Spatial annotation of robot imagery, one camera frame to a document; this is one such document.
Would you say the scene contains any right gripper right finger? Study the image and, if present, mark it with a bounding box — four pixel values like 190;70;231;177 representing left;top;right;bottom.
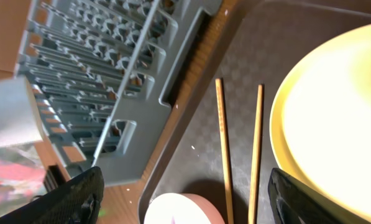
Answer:
268;168;368;224

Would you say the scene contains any wooden chopstick long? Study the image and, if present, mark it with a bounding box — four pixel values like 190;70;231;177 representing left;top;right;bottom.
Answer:
215;78;234;224

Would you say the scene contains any dark brown serving tray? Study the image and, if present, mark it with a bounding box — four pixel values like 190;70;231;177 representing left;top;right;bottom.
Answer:
138;1;371;223

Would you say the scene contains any white pink shallow bowl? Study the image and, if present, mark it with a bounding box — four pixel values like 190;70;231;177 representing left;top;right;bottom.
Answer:
144;193;225;224

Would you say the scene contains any wooden chopstick short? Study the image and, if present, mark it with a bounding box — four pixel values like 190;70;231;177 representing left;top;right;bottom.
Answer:
248;85;263;224

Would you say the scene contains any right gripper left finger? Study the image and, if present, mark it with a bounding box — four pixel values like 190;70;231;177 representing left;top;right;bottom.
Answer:
0;167;104;224

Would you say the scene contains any grey plastic dish rack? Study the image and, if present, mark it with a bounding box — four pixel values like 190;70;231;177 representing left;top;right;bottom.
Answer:
14;0;221;187

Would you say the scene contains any yellow round plate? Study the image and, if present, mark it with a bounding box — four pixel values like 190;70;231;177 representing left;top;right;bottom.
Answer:
270;24;371;222

